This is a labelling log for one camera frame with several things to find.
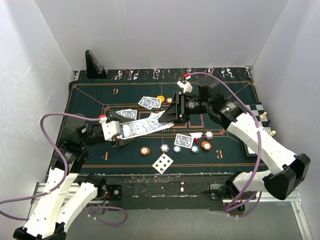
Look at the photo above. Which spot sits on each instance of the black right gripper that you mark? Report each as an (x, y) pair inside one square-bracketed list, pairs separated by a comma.
[(171, 111)]

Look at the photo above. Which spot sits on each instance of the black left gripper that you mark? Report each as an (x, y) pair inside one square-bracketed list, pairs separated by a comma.
[(115, 116)]

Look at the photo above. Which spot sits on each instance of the blue playing card deck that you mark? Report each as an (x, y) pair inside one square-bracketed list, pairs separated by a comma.
[(134, 129)]

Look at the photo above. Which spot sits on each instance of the orange chips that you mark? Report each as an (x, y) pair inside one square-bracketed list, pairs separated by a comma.
[(169, 100), (206, 145)]

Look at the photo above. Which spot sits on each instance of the yellow big blind button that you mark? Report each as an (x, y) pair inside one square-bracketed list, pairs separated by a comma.
[(162, 98)]

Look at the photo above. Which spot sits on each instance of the blue backed playing card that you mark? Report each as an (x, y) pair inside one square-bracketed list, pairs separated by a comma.
[(147, 103)]

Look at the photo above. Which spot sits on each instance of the orange poker chip stack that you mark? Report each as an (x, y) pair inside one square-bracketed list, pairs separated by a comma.
[(145, 151)]

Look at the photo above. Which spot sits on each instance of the green poker chip stack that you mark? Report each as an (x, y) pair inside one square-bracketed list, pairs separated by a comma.
[(176, 149)]

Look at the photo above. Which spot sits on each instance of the green chips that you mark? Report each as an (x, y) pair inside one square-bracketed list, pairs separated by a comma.
[(194, 149)]

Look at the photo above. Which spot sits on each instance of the pink chips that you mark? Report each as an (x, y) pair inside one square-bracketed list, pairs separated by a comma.
[(208, 135)]

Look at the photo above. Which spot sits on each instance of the six of spades card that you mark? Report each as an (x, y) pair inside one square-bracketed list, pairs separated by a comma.
[(162, 163)]

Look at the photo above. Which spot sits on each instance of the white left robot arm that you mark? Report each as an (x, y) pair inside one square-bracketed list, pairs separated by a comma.
[(57, 175)]

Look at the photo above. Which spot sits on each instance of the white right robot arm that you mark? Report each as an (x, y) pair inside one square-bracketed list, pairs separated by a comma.
[(286, 170)]

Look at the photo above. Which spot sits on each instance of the dark green poker mat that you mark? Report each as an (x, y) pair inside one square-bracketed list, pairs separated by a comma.
[(123, 89)]

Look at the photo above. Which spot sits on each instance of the black card shoe holder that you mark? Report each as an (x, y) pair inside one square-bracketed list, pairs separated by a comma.
[(94, 69)]

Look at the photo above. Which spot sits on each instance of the white chess piece upper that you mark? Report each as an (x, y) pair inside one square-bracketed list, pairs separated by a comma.
[(263, 116)]

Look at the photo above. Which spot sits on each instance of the black white chessboard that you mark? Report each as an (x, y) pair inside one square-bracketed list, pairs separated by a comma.
[(258, 110)]

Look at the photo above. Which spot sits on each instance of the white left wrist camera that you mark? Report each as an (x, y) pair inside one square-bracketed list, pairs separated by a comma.
[(111, 130)]

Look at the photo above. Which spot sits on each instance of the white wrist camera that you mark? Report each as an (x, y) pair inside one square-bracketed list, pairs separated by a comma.
[(185, 86), (111, 130)]

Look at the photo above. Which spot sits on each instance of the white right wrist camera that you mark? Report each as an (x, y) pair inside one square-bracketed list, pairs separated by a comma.
[(185, 86)]

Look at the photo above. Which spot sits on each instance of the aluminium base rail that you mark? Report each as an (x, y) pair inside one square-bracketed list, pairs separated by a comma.
[(120, 197)]

